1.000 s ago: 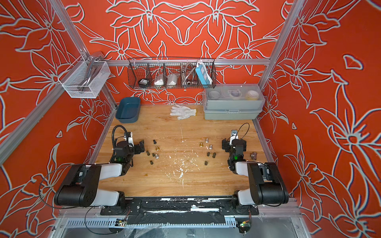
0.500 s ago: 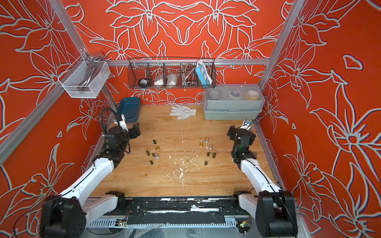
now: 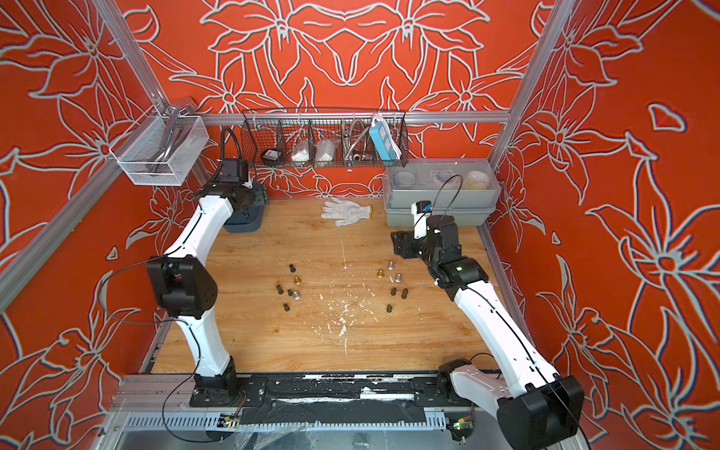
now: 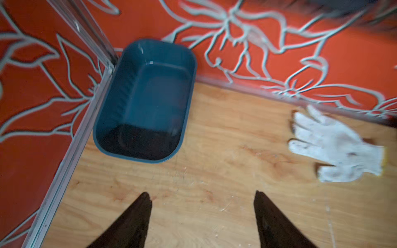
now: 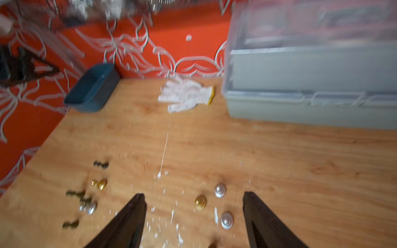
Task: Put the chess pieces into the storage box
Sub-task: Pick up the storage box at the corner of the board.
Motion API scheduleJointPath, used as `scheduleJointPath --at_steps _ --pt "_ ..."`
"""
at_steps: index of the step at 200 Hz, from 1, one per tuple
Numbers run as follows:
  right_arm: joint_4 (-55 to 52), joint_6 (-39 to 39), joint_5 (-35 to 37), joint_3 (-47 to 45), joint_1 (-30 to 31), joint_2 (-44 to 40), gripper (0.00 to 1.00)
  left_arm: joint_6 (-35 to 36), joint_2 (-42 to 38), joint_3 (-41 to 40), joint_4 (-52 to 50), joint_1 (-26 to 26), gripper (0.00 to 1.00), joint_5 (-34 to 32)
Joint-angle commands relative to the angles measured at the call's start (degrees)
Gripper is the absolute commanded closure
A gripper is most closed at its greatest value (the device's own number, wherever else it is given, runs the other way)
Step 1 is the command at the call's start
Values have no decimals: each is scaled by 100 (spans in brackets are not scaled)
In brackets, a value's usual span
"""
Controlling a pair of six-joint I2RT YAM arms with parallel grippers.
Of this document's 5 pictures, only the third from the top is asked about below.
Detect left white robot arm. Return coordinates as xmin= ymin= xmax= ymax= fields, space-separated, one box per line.
xmin=146 ymin=157 xmax=268 ymax=407

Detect black wire wall basket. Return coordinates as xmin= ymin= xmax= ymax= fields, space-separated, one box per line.
xmin=238 ymin=108 xmax=410 ymax=169

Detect white knit glove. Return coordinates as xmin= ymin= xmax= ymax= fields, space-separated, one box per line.
xmin=321 ymin=198 xmax=372 ymax=227

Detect black item in basket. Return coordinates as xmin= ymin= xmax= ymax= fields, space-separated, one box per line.
xmin=261 ymin=148 xmax=285 ymax=167

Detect metal tool in clear bin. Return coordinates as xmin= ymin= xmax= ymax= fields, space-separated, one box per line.
xmin=152 ymin=101 xmax=192 ymax=174

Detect clear plastic wall bin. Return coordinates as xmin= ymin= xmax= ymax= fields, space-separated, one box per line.
xmin=111 ymin=115 xmax=209 ymax=187

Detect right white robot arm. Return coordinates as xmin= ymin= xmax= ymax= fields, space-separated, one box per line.
xmin=391 ymin=216 xmax=585 ymax=449

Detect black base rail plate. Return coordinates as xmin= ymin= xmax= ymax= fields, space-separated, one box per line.
xmin=189 ymin=370 xmax=474 ymax=426

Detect metal tongs in basket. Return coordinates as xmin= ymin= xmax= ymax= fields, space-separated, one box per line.
xmin=341 ymin=119 xmax=369 ymax=163

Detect grey lidded storage container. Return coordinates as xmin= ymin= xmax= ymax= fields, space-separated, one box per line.
xmin=382 ymin=159 xmax=501 ymax=227

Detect white bag in basket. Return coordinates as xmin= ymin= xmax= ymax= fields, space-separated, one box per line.
xmin=290 ymin=140 xmax=311 ymax=163
xmin=314 ymin=139 xmax=338 ymax=167

